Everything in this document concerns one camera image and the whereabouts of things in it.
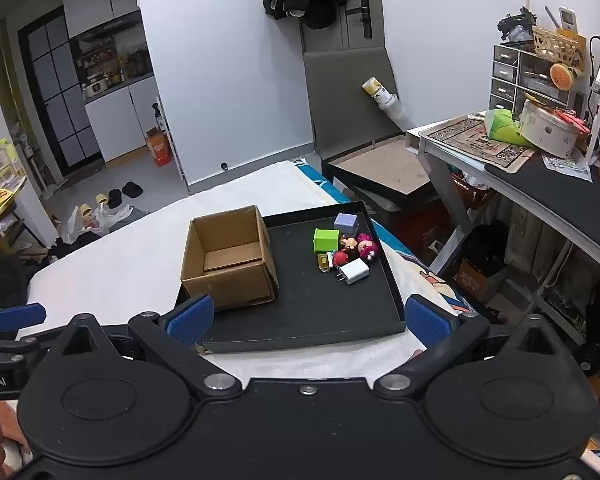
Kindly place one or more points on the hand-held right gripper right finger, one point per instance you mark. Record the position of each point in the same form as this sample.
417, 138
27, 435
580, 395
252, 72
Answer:
427, 322

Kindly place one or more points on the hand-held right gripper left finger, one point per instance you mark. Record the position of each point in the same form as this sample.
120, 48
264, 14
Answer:
190, 317

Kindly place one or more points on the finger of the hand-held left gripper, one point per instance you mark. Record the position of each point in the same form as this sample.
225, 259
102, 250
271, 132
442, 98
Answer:
17, 316
10, 349

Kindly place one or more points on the brown cardboard box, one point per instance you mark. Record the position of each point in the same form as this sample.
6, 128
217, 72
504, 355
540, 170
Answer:
230, 285

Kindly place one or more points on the white plug charger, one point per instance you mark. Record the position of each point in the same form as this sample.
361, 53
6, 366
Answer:
355, 271

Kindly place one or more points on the pink doll figure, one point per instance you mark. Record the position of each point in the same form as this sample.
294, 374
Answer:
367, 247

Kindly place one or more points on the black tray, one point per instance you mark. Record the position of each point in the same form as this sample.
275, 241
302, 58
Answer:
320, 305

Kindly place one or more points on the brown haired doll figure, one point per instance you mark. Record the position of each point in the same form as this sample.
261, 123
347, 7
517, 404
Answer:
349, 243

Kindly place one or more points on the small amber and red toy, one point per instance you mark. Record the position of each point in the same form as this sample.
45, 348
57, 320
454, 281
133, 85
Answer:
325, 260

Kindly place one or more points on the purple cube charger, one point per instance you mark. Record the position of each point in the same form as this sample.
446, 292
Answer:
346, 224

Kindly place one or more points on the green hexagonal box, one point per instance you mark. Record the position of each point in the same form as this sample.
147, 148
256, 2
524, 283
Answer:
326, 241

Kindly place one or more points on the dark cloth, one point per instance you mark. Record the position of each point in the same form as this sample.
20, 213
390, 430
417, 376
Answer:
5, 280

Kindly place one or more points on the blue cartoon bed sheet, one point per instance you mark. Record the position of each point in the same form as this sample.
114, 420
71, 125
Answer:
430, 275

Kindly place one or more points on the printed cardboard carton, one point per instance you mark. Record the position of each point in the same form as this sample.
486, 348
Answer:
472, 280

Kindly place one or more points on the wooden side table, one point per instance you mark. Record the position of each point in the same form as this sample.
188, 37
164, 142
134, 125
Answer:
0, 225

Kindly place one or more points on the dark red storage box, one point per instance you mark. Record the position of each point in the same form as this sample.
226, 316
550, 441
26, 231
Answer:
420, 230

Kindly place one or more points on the black bag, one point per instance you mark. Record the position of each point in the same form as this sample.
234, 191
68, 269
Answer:
487, 247

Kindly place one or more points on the white plastic bag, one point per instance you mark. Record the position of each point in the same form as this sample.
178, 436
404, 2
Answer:
105, 220

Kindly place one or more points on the red basket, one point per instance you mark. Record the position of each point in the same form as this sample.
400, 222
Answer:
472, 192

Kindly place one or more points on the black slipper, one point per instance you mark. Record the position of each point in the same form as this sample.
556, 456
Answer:
132, 189
115, 198

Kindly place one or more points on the grey metal desk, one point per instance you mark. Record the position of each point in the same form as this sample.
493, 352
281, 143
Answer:
440, 180

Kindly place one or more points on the black box with brown base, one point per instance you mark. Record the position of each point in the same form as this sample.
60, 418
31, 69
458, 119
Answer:
380, 165

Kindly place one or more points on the orange carton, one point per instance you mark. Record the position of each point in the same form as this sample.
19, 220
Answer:
159, 150

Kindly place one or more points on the printed desk mat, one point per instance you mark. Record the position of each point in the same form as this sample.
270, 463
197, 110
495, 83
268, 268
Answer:
475, 142

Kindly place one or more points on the black desk mat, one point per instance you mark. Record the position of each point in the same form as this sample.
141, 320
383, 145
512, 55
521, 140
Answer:
570, 195

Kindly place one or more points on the green tissue pack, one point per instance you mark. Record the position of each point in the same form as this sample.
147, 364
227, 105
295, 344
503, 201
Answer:
500, 127

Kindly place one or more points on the printed paper sheet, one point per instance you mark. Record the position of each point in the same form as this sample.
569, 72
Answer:
565, 165

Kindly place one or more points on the white kitchen cabinet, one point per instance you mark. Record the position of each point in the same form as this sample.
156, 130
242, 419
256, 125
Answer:
115, 120

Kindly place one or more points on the white round tin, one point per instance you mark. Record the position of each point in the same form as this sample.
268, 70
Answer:
547, 132

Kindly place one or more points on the black framed glass door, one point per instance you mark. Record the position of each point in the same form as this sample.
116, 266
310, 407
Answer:
55, 90

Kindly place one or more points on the yellow white tube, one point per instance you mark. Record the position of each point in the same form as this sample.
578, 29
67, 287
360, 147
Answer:
380, 95

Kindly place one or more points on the grey padded lid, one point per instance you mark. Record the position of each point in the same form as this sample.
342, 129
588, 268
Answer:
340, 105

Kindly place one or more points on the grey drawer organizer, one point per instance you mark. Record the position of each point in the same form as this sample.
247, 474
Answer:
505, 72

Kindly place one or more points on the orange round plush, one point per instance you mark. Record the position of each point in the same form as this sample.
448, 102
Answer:
561, 75

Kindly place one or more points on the grey door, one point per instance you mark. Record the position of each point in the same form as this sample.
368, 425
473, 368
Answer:
351, 35

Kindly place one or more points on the wicker basket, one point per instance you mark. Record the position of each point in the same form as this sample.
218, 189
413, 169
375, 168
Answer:
555, 45

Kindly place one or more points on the black toy figure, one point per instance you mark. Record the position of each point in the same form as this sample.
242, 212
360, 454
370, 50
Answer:
515, 25

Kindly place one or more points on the black door lock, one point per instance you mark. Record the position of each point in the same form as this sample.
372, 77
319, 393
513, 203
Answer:
364, 15

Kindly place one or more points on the white remote control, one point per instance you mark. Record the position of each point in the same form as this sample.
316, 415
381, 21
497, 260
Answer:
569, 20

